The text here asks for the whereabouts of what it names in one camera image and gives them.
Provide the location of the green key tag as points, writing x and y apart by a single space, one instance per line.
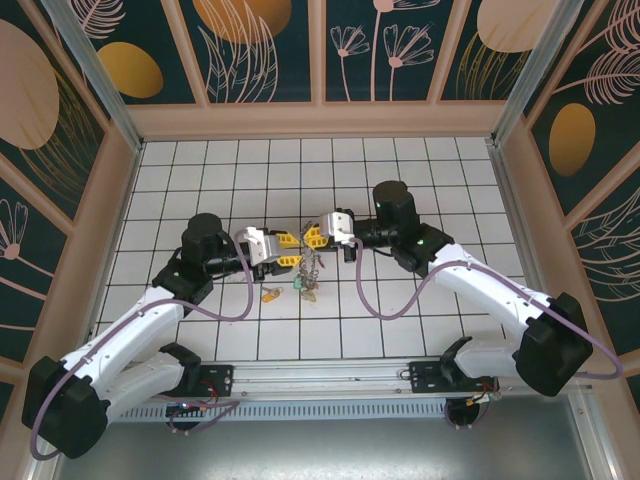
299 284

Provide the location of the key with yellow tag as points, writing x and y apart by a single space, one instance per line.
272 296

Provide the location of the yellow key tag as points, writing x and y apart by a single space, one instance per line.
309 296

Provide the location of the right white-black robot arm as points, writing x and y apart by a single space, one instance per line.
480 280

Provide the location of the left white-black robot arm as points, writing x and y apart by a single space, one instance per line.
140 325

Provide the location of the grey metal sheet panel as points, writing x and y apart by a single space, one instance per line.
320 450

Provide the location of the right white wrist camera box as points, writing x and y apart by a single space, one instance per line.
336 227

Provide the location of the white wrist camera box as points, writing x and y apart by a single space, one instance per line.
257 245
336 227

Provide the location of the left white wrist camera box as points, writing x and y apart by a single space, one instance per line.
257 245

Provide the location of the aluminium side rail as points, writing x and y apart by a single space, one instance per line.
507 190

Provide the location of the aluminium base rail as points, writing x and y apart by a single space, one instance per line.
320 375

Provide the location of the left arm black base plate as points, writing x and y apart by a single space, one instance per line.
220 379

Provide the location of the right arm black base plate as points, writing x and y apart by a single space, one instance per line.
425 380

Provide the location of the right aluminium frame post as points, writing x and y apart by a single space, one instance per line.
532 75

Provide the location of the aluminium frame post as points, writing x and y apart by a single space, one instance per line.
97 75
532 75

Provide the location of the left aluminium frame post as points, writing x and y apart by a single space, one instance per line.
97 75

